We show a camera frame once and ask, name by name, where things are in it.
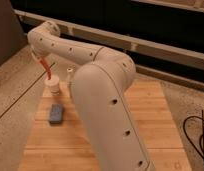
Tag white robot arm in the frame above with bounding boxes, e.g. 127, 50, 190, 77
27, 21, 156, 171

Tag white ceramic cup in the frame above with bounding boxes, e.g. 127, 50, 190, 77
44, 75, 60, 94

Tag blue sponge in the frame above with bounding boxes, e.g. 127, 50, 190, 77
49, 104, 64, 124

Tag wooden cutting board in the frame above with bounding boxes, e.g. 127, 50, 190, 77
19, 81, 192, 171

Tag black cable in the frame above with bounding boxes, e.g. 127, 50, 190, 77
182, 109, 204, 171

